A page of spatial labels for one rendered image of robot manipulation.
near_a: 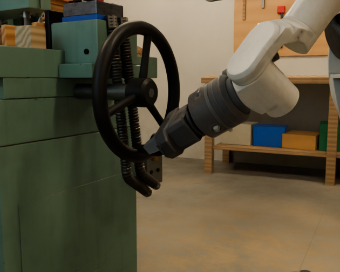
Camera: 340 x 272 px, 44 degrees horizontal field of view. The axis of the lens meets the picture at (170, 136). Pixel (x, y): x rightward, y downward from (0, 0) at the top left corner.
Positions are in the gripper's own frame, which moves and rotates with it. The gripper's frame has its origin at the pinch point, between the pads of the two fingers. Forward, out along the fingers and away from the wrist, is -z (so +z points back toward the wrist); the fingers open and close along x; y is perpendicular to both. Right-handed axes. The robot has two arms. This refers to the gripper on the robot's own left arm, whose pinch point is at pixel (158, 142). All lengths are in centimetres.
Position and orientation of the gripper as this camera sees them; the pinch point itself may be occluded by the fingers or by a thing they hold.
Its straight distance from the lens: 80.2
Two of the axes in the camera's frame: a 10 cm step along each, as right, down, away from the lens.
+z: 7.4, -4.4, -5.2
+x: 2.8, -4.9, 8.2
